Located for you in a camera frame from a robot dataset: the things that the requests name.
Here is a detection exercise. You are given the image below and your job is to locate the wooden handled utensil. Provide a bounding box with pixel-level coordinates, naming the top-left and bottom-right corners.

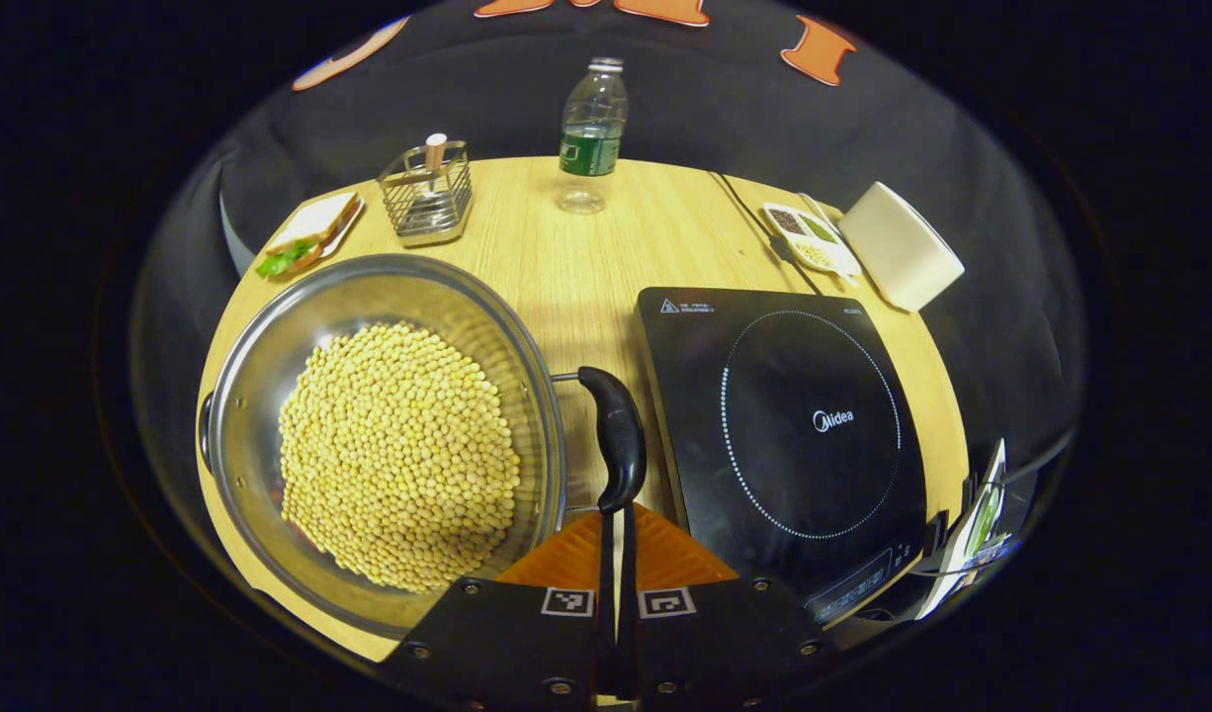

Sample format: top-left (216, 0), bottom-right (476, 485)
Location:
top-left (423, 133), bottom-right (450, 199)

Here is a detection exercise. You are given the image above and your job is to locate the sandwich with lettuce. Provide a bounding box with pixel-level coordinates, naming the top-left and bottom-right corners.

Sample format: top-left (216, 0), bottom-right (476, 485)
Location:
top-left (256, 195), bottom-right (358, 280)

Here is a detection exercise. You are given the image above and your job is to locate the steel wire basket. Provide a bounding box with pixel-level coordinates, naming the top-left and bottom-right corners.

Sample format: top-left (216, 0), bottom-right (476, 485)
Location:
top-left (377, 138), bottom-right (474, 248)

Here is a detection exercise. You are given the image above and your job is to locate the white seasoning tray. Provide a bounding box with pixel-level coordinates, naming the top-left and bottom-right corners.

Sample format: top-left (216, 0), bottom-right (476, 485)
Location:
top-left (762, 194), bottom-right (862, 280)

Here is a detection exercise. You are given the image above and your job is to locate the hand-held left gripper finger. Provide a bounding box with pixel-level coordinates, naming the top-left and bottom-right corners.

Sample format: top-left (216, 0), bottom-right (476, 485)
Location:
top-left (381, 504), bottom-right (618, 711)
top-left (618, 502), bottom-right (844, 708)

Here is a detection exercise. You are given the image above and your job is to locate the white green printed card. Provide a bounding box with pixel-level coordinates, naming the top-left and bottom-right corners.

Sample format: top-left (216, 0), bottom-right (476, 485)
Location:
top-left (912, 438), bottom-right (1014, 621)

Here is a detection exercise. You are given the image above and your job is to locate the clear plastic water bottle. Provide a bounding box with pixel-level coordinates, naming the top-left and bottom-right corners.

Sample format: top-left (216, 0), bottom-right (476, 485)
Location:
top-left (557, 56), bottom-right (629, 216)

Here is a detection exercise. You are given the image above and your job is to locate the white box appliance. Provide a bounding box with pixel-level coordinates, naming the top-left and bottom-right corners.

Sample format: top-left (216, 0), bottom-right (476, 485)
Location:
top-left (836, 181), bottom-right (965, 313)

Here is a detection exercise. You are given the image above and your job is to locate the pile of soybeans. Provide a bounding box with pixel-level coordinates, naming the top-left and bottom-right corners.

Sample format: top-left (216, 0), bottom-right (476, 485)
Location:
top-left (278, 321), bottom-right (521, 594)

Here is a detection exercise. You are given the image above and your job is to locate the black induction cooktop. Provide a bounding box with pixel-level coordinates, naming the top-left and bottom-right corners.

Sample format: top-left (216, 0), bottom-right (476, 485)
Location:
top-left (634, 287), bottom-right (931, 629)

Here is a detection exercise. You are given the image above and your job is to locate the steel pot with black handle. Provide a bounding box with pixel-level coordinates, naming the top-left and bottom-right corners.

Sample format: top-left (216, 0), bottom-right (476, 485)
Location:
top-left (199, 254), bottom-right (649, 639)

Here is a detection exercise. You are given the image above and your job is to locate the black power cable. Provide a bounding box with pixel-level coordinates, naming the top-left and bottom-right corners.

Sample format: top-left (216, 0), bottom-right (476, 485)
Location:
top-left (710, 170), bottom-right (824, 296)

